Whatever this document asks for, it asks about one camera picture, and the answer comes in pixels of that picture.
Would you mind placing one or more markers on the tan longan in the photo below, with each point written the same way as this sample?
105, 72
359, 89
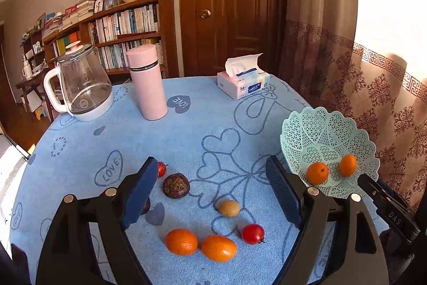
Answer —
146, 207
229, 208

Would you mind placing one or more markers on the brown wooden door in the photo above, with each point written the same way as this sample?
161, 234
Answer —
233, 4

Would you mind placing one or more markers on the small orange kumquat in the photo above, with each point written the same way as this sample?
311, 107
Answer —
219, 248
181, 241
317, 173
348, 165

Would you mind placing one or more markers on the pink thermos bottle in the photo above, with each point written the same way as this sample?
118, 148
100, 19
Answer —
146, 81

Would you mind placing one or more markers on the blue heart print tablecloth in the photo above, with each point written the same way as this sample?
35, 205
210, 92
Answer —
200, 124

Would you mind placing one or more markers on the wooden desk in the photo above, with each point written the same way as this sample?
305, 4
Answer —
30, 79

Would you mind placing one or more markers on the red cherry tomato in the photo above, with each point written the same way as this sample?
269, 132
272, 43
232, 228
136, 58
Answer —
162, 168
253, 234

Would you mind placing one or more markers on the row of shelf books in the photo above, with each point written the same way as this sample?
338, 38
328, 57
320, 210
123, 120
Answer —
126, 23

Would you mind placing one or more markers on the white storage box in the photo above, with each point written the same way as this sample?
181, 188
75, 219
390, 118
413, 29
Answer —
33, 101

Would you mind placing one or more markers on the mint green plastic mesh basket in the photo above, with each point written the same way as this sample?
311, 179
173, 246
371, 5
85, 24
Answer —
320, 138

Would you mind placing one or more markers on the bright window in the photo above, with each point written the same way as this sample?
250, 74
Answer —
390, 4

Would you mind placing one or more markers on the white jug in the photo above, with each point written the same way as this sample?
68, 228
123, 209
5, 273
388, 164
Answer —
27, 69

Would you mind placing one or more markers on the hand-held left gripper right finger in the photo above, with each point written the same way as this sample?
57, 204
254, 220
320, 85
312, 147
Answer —
283, 191

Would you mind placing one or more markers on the white striped cloth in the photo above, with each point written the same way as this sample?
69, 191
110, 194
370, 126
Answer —
10, 178

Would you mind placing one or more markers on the black photo frame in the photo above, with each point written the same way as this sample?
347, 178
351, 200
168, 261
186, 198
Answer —
97, 5

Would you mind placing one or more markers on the brown patterned curtain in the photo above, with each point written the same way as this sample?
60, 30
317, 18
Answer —
333, 38

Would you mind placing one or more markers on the dark brown mangosteen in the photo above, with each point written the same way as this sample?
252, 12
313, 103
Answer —
176, 186

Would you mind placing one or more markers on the stack of books on bookshelf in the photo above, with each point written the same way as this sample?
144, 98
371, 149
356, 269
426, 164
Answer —
83, 8

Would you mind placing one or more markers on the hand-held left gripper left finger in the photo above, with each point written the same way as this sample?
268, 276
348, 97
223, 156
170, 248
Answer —
141, 195

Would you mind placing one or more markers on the white tissue pack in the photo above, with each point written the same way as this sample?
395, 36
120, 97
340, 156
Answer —
242, 84

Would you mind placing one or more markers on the dark wooden room door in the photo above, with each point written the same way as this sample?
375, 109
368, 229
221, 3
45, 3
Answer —
5, 64

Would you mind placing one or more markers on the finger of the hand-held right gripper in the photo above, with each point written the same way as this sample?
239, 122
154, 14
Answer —
370, 186

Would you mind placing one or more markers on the brown wooden bookshelf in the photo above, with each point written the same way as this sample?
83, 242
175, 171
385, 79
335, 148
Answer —
169, 38

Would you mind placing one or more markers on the small open wooden shelf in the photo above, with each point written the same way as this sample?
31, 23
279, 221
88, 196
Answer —
33, 44

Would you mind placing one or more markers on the brass door knob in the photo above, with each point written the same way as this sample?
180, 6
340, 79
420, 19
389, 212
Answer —
205, 14

